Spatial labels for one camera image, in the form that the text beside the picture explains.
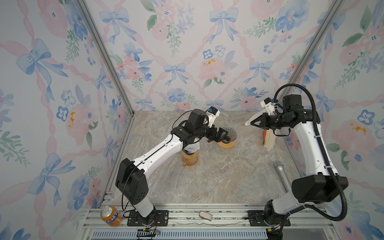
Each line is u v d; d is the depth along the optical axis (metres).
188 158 0.86
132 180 0.42
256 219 0.73
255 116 0.74
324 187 0.42
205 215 0.73
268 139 0.98
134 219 0.73
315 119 0.48
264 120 0.64
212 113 0.66
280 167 0.88
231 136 0.89
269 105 0.68
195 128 0.59
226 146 0.88
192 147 0.82
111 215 0.66
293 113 0.53
